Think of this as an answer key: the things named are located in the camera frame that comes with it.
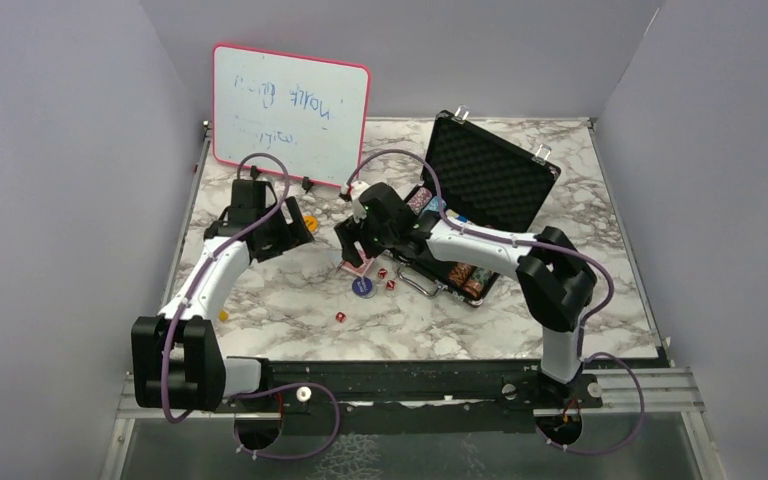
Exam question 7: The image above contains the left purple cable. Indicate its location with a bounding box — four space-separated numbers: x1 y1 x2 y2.
159 152 342 463

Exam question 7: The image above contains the orange chip row in case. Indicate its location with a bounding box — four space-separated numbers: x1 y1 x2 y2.
447 263 476 287

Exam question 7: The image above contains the pink framed whiteboard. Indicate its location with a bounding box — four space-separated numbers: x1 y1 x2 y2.
212 44 370 186

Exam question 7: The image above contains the red playing card deck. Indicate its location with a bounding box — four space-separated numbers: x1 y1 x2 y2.
337 245 377 278

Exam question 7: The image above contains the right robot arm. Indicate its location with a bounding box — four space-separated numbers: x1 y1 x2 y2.
335 181 596 407

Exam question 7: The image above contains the orange dealer button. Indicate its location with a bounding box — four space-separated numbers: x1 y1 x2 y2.
303 216 319 233

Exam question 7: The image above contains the light blue chip stack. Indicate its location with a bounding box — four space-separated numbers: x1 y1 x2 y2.
422 196 446 212

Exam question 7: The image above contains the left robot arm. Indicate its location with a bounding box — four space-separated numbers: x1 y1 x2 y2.
131 179 313 411

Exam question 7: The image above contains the purple chip stack in case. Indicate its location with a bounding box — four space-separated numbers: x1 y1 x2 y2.
406 186 434 214

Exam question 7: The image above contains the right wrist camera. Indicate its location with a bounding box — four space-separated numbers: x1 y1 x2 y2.
340 180 370 221

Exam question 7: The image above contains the black mounting rail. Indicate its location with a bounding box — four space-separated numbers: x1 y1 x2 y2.
145 357 670 439

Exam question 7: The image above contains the black poker case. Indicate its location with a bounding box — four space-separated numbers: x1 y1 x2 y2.
392 110 561 308

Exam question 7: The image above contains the blue dealer button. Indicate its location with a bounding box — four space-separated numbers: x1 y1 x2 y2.
351 276 377 299

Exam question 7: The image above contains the purple cable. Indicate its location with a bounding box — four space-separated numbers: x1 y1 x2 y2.
344 148 646 457
159 152 342 463

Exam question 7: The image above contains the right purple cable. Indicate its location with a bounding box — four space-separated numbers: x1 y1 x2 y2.
344 148 646 457

